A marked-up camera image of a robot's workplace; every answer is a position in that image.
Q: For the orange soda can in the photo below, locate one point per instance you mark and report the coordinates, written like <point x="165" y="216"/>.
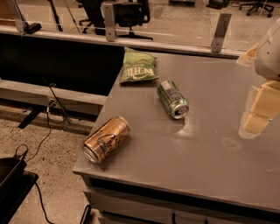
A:
<point x="107" y="138"/>

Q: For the metal glass bracket left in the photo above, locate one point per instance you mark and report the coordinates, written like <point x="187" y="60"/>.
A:
<point x="21" y="24"/>

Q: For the black office chair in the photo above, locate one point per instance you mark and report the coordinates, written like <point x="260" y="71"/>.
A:
<point x="128" y="13"/>

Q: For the black tripod stand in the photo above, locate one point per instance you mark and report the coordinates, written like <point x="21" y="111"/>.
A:
<point x="56" y="17"/>

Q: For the black chair base far right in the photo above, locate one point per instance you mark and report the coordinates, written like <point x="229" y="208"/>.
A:
<point x="258" y="5"/>

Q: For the grey drawer cabinet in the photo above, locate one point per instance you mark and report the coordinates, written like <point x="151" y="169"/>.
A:
<point x="184" y="202"/>

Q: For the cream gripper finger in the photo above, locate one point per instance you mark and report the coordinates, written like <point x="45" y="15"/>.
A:
<point x="262" y="105"/>
<point x="248" y="58"/>

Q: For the metal glass bracket right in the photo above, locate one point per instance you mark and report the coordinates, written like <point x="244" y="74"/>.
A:
<point x="220" y="32"/>

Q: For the black bin at left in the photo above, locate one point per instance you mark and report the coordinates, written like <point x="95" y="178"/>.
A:
<point x="15" y="184"/>

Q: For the green chip bag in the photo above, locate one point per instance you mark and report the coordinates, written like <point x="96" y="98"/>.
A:
<point x="138" y="66"/>

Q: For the green soda can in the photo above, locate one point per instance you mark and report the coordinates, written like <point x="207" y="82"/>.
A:
<point x="173" y="101"/>

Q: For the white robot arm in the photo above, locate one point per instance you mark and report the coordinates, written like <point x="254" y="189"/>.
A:
<point x="267" y="62"/>

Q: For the metal glass bracket middle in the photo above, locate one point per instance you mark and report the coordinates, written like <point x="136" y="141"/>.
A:
<point x="109" y="18"/>

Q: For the metal glass bracket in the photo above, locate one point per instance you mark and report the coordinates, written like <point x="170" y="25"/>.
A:
<point x="21" y="24"/>
<point x="220" y="32"/>
<point x="109" y="18"/>

